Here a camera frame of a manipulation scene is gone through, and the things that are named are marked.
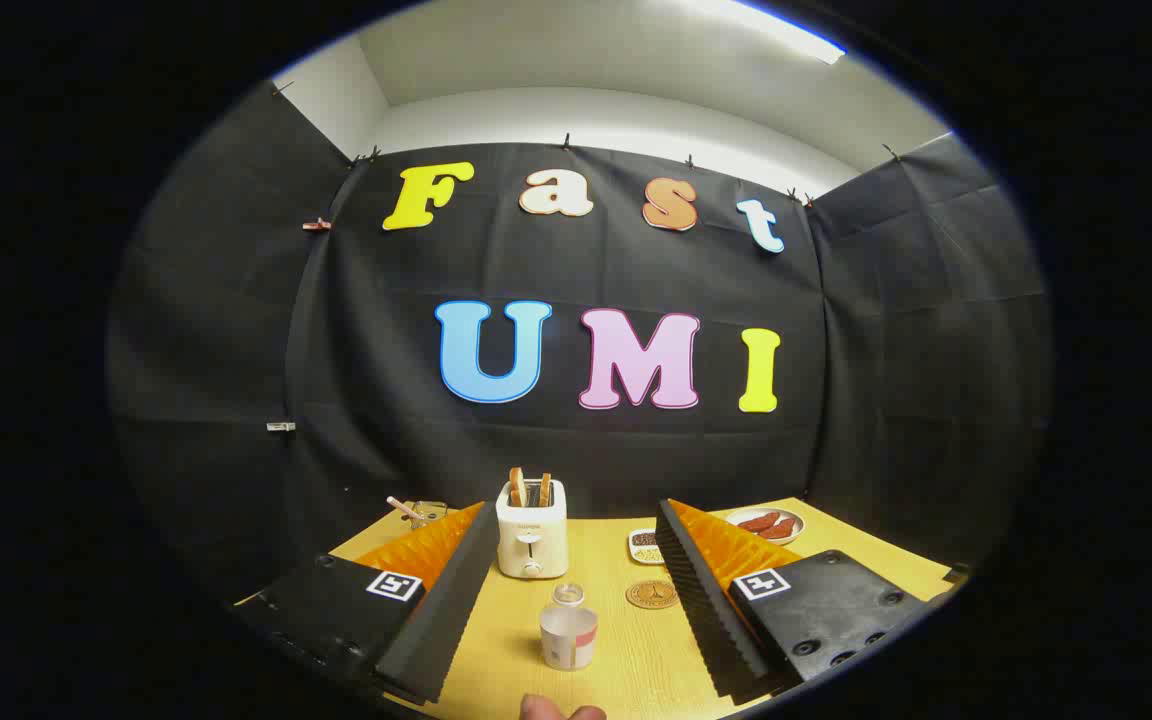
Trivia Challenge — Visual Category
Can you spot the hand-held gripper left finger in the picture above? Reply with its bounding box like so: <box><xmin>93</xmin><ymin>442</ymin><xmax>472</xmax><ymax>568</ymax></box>
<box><xmin>234</xmin><ymin>500</ymin><xmax>502</xmax><ymax>706</ymax></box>

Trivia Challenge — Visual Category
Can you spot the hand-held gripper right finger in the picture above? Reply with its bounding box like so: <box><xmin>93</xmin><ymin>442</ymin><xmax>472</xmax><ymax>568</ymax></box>
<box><xmin>656</xmin><ymin>498</ymin><xmax>929</xmax><ymax>706</ymax></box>

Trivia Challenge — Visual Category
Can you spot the round brown coaster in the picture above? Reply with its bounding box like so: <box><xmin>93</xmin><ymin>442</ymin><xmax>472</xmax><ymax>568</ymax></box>
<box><xmin>625</xmin><ymin>579</ymin><xmax>681</xmax><ymax>610</ymax></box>

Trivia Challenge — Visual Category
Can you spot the clear juice bottle white label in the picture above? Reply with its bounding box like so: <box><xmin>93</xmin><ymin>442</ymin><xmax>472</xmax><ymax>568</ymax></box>
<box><xmin>539</xmin><ymin>583</ymin><xmax>599</xmax><ymax>671</ymax></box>

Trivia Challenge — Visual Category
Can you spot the wooden table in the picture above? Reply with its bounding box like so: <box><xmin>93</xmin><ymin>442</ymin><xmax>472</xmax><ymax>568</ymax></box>
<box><xmin>236</xmin><ymin>497</ymin><xmax>957</xmax><ymax>720</ymax></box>

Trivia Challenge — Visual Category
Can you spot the white toaster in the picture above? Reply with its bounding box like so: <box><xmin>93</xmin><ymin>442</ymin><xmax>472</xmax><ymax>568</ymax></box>
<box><xmin>495</xmin><ymin>478</ymin><xmax>569</xmax><ymax>579</ymax></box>

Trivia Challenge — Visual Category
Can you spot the white round plate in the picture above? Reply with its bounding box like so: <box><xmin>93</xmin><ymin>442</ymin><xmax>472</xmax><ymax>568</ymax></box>
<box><xmin>724</xmin><ymin>506</ymin><xmax>806</xmax><ymax>546</ymax></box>

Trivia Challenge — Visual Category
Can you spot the black backdrop cloth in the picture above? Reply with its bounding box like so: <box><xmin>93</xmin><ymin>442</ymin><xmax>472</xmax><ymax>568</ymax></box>
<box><xmin>106</xmin><ymin>85</ymin><xmax>1052</xmax><ymax>611</ymax></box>

